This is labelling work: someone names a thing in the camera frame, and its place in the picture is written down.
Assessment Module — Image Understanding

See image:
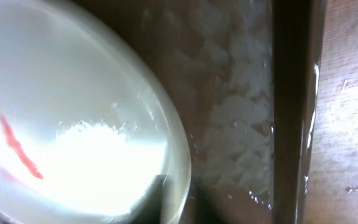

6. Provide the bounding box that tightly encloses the cream plate with red stain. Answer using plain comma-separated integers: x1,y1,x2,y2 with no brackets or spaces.
0,1,191,223

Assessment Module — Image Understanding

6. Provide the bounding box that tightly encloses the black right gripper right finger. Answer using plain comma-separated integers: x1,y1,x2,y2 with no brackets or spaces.
181,183,224,224

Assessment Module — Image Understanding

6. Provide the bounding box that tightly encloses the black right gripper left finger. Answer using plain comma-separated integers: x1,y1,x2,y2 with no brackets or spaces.
130,175,170,224

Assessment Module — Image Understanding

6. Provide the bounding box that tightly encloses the dark brown serving tray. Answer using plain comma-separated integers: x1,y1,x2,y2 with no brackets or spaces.
78,0,326,223

